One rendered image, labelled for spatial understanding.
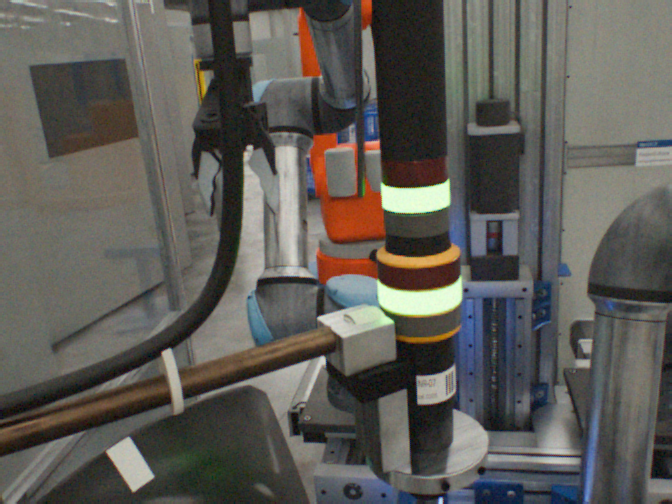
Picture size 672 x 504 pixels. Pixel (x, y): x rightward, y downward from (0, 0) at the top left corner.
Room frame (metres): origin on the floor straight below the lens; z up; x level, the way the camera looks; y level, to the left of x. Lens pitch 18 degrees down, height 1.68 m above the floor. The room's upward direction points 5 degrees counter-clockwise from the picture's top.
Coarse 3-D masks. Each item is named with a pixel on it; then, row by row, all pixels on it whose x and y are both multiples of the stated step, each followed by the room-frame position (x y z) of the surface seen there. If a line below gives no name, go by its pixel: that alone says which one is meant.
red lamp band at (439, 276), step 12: (384, 264) 0.30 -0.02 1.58; (444, 264) 0.29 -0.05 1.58; (456, 264) 0.30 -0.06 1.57; (384, 276) 0.30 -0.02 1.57; (396, 276) 0.29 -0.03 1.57; (408, 276) 0.29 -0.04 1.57; (420, 276) 0.29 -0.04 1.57; (432, 276) 0.29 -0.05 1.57; (444, 276) 0.29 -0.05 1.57; (456, 276) 0.30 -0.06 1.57; (408, 288) 0.29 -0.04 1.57; (420, 288) 0.29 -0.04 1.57; (432, 288) 0.29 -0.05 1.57
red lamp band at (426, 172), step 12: (444, 156) 0.30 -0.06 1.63; (384, 168) 0.30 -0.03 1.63; (396, 168) 0.30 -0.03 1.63; (408, 168) 0.29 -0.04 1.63; (420, 168) 0.29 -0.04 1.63; (432, 168) 0.29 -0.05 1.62; (444, 168) 0.30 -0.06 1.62; (384, 180) 0.30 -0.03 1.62; (396, 180) 0.30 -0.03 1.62; (408, 180) 0.29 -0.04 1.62; (420, 180) 0.29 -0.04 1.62; (432, 180) 0.29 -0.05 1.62; (444, 180) 0.30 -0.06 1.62
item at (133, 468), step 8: (128, 440) 0.36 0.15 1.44; (112, 448) 0.36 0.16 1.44; (120, 448) 0.36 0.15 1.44; (128, 448) 0.36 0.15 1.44; (112, 456) 0.35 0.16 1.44; (120, 456) 0.35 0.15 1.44; (128, 456) 0.36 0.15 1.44; (136, 456) 0.36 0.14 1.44; (120, 464) 0.35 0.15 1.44; (128, 464) 0.35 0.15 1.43; (136, 464) 0.35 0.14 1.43; (144, 464) 0.36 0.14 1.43; (128, 472) 0.35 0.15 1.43; (136, 472) 0.35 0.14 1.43; (144, 472) 0.35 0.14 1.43; (128, 480) 0.34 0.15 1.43; (136, 480) 0.35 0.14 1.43; (144, 480) 0.35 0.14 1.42; (136, 488) 0.34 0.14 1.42
